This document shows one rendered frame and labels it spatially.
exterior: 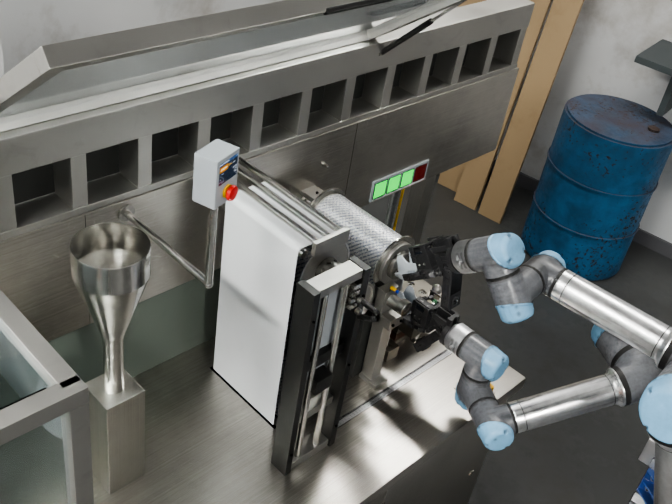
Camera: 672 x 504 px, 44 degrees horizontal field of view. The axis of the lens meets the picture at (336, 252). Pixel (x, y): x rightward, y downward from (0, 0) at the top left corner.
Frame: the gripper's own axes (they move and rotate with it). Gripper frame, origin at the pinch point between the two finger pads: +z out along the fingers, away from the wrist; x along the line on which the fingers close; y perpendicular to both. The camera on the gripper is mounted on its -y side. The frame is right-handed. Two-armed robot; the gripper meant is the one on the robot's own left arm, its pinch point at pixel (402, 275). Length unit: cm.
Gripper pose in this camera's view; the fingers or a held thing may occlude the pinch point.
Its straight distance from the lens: 199.5
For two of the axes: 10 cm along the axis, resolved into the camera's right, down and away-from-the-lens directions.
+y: -3.3, -9.4, -1.2
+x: -7.1, 3.3, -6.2
